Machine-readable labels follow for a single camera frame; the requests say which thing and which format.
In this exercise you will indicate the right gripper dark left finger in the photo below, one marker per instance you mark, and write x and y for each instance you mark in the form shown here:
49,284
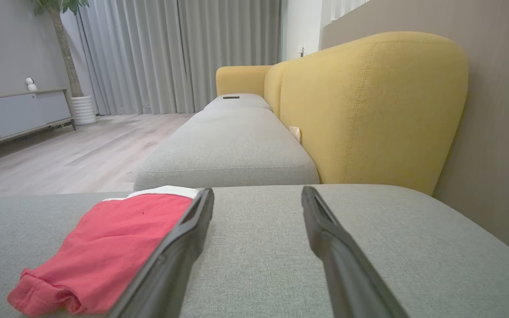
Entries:
166,274

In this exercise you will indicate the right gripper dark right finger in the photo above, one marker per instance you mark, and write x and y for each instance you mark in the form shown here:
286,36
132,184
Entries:
347,274

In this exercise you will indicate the red shorts white stripe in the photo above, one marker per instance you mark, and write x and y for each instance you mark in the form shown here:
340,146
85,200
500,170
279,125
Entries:
108,247

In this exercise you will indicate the large grey sofa seat cushion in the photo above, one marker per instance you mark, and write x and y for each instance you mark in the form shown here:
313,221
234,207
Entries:
259,265

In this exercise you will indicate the cream sofa label tag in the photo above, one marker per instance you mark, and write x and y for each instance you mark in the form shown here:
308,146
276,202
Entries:
295,133

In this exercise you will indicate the large yellow sofa backrest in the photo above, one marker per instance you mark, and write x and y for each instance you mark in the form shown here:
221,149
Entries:
369,110

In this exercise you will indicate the white ribbed plant pot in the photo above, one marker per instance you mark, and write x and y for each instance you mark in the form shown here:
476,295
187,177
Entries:
83,110

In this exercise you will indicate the small grey sofa seat cushion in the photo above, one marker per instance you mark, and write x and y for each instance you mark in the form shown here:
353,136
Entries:
237,104

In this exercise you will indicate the yellow sofa armrest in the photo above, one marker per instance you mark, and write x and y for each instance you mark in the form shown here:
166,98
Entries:
241,79

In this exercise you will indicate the grey low tv cabinet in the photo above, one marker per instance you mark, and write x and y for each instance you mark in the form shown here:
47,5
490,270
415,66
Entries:
20,115

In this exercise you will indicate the grey pleated curtain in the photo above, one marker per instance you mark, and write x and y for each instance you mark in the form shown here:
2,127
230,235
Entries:
170,53

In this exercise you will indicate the indoor tree trunk with leaves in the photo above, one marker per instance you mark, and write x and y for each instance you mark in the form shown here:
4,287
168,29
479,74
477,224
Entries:
64,48

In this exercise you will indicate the white window blind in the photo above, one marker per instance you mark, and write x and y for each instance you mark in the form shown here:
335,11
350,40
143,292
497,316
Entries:
347,8

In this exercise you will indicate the white wall socket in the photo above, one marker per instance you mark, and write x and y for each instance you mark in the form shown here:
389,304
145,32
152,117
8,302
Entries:
301,50

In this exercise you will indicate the small white security camera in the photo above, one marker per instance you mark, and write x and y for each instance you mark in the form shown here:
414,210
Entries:
31,85

